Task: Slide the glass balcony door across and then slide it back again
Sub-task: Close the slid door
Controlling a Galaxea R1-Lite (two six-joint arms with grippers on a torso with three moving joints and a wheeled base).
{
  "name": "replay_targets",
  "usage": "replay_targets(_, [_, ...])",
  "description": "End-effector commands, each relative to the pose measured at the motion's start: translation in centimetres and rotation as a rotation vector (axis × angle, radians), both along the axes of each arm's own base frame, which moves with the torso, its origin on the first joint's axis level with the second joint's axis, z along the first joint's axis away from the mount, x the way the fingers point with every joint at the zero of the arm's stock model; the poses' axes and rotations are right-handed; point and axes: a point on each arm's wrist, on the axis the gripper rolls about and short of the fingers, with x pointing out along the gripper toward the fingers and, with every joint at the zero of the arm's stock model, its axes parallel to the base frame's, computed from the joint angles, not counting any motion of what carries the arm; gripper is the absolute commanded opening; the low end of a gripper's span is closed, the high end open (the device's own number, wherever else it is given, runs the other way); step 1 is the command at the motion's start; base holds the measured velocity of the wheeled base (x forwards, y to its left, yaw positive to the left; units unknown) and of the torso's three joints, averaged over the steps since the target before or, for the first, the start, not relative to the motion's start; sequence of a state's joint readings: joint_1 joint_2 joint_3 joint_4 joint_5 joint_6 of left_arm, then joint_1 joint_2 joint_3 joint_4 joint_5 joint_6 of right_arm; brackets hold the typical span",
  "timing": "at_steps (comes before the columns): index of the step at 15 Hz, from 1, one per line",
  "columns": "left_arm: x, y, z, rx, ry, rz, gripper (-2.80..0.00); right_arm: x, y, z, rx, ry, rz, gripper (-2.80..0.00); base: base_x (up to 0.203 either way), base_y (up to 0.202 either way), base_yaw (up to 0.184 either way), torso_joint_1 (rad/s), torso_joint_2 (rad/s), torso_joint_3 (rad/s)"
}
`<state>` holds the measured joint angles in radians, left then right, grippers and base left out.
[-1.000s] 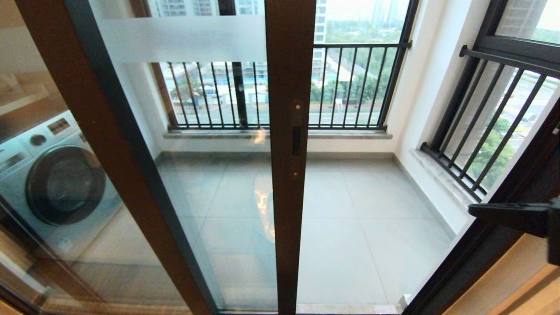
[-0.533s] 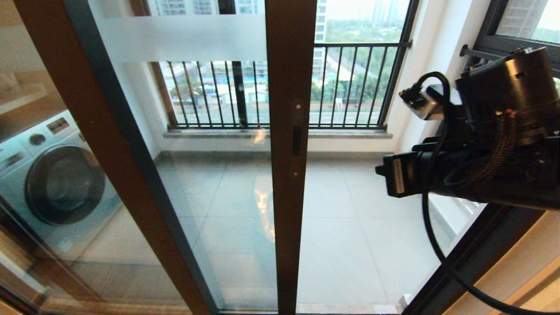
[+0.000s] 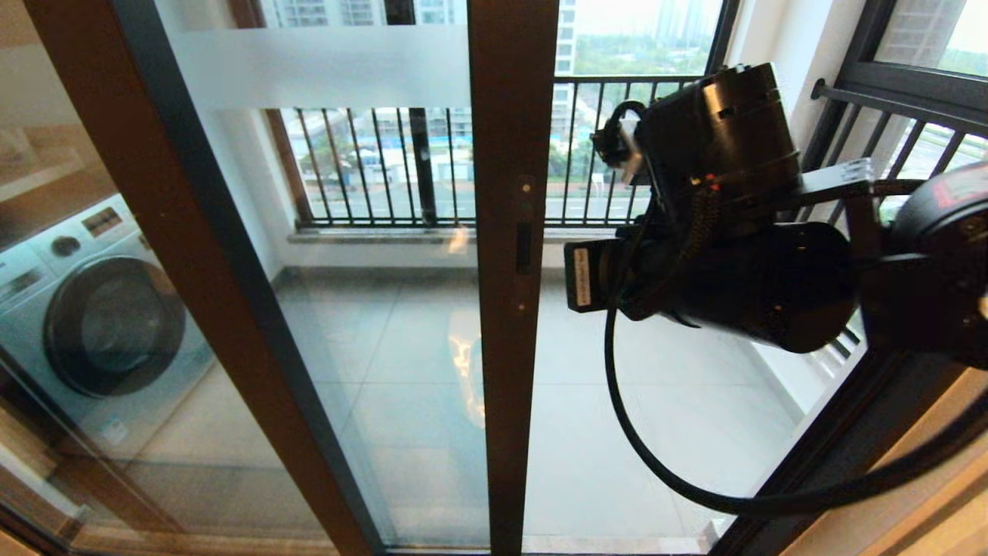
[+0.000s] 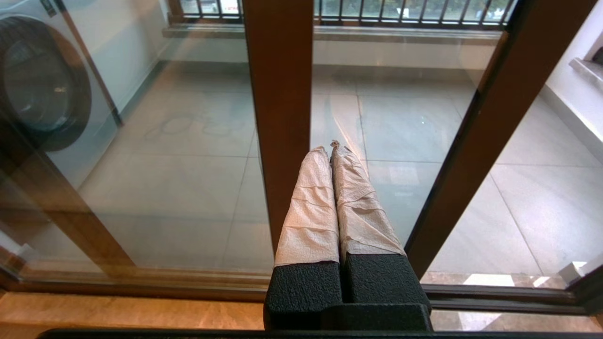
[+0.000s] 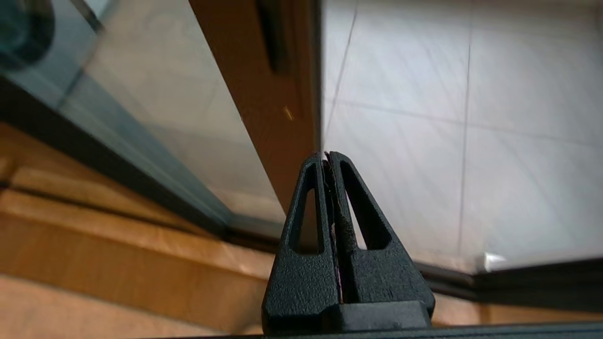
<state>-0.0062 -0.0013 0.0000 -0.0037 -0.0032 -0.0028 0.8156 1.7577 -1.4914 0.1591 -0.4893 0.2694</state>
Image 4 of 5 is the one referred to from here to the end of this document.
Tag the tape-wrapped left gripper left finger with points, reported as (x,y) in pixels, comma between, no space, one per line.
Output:
(306,226)

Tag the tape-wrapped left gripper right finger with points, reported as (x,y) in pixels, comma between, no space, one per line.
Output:
(362,221)

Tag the brown-framed sliding glass door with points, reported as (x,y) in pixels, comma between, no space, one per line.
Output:
(490,141)

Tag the dark metal floor door track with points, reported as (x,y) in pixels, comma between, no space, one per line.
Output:
(494,299)

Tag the long grey stone window sill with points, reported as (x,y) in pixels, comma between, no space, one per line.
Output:
(377,34)

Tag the black long window railing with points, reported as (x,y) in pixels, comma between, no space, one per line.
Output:
(400,21)

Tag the silver front-load washing machine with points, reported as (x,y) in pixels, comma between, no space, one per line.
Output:
(101,136)

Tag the short grey stone window sill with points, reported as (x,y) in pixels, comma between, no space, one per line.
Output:
(589,70)

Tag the dark door frame jamb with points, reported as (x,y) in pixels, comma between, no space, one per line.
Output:
(591,292)

